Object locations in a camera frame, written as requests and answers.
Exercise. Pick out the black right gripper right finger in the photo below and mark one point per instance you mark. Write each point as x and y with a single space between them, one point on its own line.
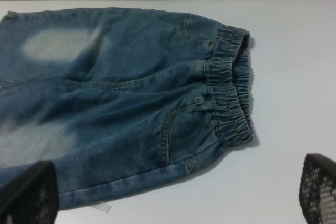
317 189

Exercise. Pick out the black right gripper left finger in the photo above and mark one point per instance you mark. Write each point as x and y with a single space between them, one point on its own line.
31 196

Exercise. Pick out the blue children's denim shorts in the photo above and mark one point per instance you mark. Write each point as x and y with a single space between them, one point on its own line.
120 100

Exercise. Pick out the clear tape strip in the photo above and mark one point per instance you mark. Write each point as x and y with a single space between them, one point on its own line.
102 206

